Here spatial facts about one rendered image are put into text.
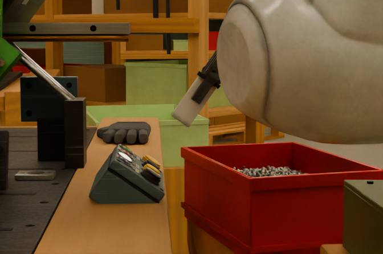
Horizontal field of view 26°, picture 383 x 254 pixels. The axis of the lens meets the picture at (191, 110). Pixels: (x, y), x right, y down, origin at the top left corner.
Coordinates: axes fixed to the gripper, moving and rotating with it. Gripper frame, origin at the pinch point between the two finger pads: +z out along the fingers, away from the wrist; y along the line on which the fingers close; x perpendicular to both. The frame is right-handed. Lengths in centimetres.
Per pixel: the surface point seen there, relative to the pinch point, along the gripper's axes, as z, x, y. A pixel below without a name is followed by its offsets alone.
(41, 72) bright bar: 10.7, 20.9, 15.4
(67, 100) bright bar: 11.9, 15.0, 14.3
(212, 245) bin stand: 16.3, -15.0, 3.5
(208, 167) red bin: 7.6, -8.7, 9.4
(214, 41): -35, -64, 860
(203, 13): -24, -7, 266
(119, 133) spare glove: 14.8, 4.0, 40.0
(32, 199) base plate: 22.1, 10.8, -9.2
